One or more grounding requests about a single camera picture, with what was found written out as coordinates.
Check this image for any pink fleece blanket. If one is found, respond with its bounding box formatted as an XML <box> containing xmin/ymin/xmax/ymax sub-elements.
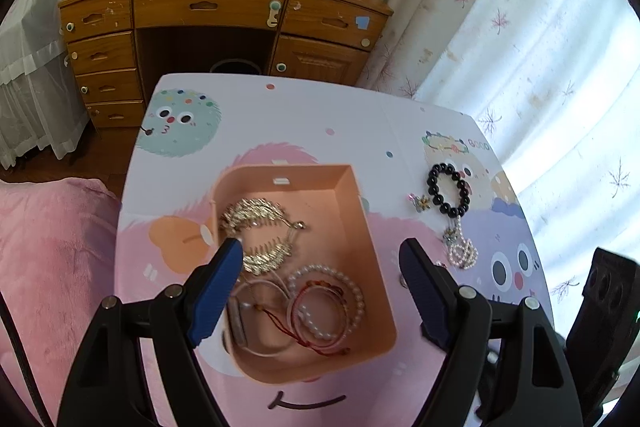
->
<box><xmin>0</xmin><ymin>177</ymin><xmax>166</xmax><ymax>427</ymax></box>

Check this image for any pink plastic jewelry box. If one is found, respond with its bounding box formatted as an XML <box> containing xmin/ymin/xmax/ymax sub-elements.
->
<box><xmin>212</xmin><ymin>164</ymin><xmax>398</xmax><ymax>380</ymax></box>

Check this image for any red string bracelet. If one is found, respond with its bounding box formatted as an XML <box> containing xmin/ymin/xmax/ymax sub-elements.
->
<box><xmin>260</xmin><ymin>279</ymin><xmax>351</xmax><ymax>353</ymax></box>

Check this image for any gold leaf hair comb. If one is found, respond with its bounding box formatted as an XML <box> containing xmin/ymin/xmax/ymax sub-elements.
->
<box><xmin>220</xmin><ymin>198</ymin><xmax>307</xmax><ymax>277</ymax></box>

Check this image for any white lace cover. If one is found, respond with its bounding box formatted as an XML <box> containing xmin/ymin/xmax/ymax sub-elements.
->
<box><xmin>0</xmin><ymin>0</ymin><xmax>101</xmax><ymax>170</ymax></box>

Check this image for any black bead bracelet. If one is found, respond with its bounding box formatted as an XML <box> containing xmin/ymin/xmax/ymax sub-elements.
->
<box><xmin>427</xmin><ymin>163</ymin><xmax>472</xmax><ymax>218</ymax></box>

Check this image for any small bead pearl bracelet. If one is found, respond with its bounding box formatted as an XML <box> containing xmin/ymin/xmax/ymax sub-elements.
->
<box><xmin>295</xmin><ymin>292</ymin><xmax>347</xmax><ymax>341</ymax></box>

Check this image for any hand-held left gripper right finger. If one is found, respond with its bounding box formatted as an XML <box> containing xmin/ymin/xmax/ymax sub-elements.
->
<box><xmin>398</xmin><ymin>238</ymin><xmax>586</xmax><ymax>427</ymax></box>

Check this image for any black trash bin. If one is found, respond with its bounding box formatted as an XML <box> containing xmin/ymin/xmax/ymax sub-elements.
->
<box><xmin>210</xmin><ymin>58</ymin><xmax>262</xmax><ymax>75</ymax></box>

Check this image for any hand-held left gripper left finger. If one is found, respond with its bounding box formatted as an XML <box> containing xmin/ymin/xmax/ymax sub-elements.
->
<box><xmin>57</xmin><ymin>237</ymin><xmax>246</xmax><ymax>427</ymax></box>

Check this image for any white pearl bracelet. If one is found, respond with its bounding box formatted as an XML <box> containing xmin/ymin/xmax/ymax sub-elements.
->
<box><xmin>287</xmin><ymin>263</ymin><xmax>366</xmax><ymax>333</ymax></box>

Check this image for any wooden desk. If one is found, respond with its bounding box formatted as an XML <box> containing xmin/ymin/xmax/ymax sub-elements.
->
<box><xmin>58</xmin><ymin>0</ymin><xmax>394</xmax><ymax>130</ymax></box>

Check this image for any black cable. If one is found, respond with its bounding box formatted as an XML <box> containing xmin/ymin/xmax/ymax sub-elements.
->
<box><xmin>0</xmin><ymin>292</ymin><xmax>56</xmax><ymax>427</ymax></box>

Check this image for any white leaf print curtain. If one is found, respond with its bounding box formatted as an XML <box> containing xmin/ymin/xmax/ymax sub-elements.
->
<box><xmin>355</xmin><ymin>0</ymin><xmax>640</xmax><ymax>408</ymax></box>

